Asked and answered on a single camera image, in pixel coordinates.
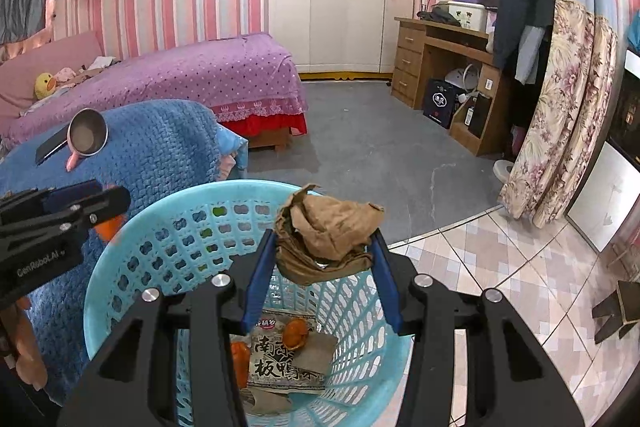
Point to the yellow duck plush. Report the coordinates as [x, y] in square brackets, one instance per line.
[44, 84]

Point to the white fan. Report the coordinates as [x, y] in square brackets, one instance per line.
[460, 77]

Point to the beige floral curtain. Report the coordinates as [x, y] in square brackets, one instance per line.
[565, 107]

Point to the pink soft toy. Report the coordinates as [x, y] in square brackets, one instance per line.
[64, 75]

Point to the dark cloth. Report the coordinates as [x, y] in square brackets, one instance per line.
[440, 14]

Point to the black phone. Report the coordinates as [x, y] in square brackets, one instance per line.
[50, 147]

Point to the person's left hand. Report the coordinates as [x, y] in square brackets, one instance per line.
[27, 347]

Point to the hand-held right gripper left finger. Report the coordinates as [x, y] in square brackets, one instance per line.
[257, 287]

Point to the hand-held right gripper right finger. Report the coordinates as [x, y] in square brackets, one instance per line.
[387, 287]

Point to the orange peel piece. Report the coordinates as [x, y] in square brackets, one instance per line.
[295, 332]

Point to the black printed box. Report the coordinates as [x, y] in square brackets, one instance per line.
[440, 102]

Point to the orange snack packet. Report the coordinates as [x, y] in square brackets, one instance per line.
[240, 362]

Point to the light blue plastic basket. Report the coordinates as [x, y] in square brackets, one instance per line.
[200, 193]

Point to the white storage box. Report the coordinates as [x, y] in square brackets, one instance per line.
[467, 14]

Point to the white folded cloth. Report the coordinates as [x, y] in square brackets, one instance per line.
[102, 62]

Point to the dark wooden stool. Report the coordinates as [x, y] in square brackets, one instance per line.
[620, 307]

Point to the white fan stand base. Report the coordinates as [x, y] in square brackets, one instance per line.
[502, 169]

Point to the black white printed snack packet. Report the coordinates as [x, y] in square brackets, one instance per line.
[280, 357]

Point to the black television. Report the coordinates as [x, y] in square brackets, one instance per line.
[627, 117]

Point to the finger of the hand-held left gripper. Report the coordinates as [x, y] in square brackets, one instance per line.
[70, 196]
[105, 207]

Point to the black flat carton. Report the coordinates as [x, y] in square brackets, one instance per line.
[480, 114]

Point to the pink metal cup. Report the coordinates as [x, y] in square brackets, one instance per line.
[87, 134]

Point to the white cabinet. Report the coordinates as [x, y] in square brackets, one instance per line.
[605, 197]

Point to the pink covered headboard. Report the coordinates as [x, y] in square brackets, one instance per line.
[40, 57]

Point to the pink satin curtain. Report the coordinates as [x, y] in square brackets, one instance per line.
[30, 49]

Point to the purple dotted bed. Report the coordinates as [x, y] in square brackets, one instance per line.
[200, 72]

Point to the wooden desk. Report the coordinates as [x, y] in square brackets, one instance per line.
[410, 57]

